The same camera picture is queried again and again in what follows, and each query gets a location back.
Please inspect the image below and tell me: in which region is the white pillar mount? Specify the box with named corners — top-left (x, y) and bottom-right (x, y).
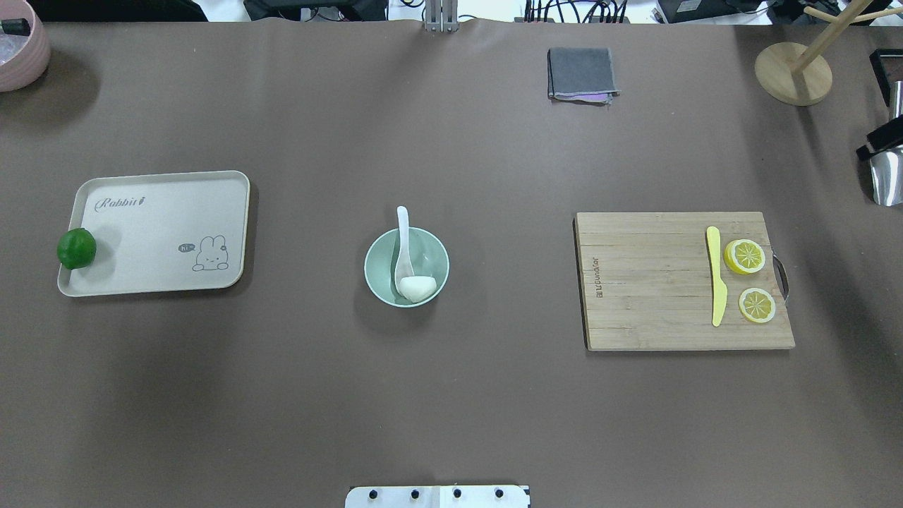
top-left (344, 485), bottom-right (531, 507)

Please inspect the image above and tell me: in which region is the light green bowl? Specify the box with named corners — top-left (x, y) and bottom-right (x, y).
top-left (364, 227), bottom-right (450, 308)

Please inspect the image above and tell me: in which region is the bamboo cutting board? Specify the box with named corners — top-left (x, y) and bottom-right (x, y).
top-left (574, 212), bottom-right (794, 351)

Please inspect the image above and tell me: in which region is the metal scoop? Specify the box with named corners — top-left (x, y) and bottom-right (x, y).
top-left (868, 81), bottom-right (902, 207)

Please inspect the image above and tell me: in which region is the yellow plastic knife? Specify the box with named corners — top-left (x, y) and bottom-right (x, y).
top-left (705, 226), bottom-right (727, 327)

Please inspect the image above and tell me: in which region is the lemon half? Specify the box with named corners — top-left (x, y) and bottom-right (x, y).
top-left (723, 238), bottom-right (765, 274)
top-left (738, 287), bottom-right (777, 324)

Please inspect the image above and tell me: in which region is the grey folded cloth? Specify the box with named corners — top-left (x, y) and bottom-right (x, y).
top-left (546, 47), bottom-right (622, 105)

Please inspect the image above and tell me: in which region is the aluminium frame post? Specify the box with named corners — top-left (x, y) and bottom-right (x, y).
top-left (423, 0), bottom-right (460, 32)

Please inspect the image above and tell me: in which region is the wooden mug tree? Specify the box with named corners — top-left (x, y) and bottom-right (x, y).
top-left (754, 1), bottom-right (902, 107)

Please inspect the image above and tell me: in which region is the green lime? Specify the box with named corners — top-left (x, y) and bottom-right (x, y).
top-left (56, 228), bottom-right (97, 270)

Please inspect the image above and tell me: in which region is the white ceramic spoon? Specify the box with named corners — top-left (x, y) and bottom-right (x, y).
top-left (394, 205), bottom-right (415, 283)

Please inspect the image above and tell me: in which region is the lemon half left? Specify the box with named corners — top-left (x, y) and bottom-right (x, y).
top-left (738, 287), bottom-right (777, 324)

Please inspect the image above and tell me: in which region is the cream rabbit tray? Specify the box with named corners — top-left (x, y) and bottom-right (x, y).
top-left (57, 170), bottom-right (251, 297)

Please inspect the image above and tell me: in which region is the pink bowl with ice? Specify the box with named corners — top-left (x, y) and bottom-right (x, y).
top-left (1, 1), bottom-right (51, 92)

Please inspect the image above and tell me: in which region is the lemon half right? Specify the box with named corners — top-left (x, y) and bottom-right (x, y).
top-left (723, 238), bottom-right (765, 274)

